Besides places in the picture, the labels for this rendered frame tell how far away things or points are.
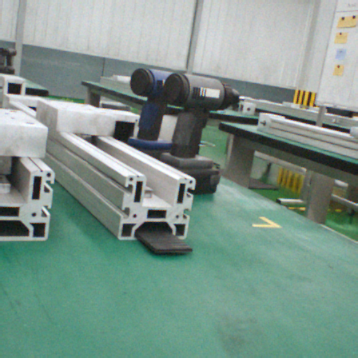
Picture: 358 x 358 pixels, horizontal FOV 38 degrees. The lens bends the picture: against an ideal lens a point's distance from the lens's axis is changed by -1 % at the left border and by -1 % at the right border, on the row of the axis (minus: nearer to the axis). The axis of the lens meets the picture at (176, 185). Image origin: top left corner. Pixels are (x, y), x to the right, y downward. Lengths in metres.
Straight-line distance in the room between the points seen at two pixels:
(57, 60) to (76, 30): 0.82
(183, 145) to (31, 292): 0.53
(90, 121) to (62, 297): 0.51
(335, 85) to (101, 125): 3.52
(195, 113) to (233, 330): 0.56
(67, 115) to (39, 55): 11.53
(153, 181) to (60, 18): 11.87
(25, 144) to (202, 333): 0.34
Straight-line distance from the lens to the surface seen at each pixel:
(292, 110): 5.84
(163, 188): 0.71
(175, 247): 0.64
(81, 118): 0.95
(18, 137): 0.67
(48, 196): 0.62
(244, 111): 4.21
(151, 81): 1.09
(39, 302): 0.48
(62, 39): 12.56
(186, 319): 0.49
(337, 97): 4.32
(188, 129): 0.96
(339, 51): 4.41
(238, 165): 2.98
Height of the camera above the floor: 0.99
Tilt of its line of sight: 12 degrees down
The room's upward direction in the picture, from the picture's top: 9 degrees clockwise
